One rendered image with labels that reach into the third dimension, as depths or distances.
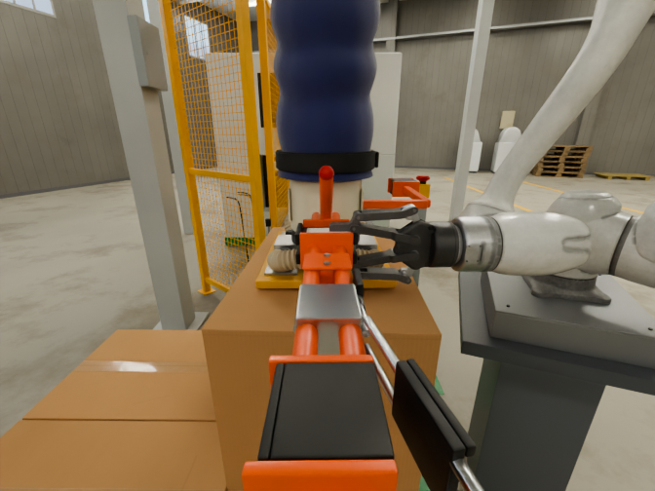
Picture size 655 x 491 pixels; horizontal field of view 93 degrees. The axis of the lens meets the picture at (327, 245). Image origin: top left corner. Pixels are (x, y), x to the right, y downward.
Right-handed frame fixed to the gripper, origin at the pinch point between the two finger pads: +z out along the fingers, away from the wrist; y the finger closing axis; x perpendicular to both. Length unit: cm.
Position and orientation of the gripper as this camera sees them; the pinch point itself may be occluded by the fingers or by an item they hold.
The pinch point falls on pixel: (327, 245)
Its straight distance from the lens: 50.8
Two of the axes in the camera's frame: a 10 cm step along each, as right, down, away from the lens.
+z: -10.0, 0.1, -0.1
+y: 0.1, 9.4, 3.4
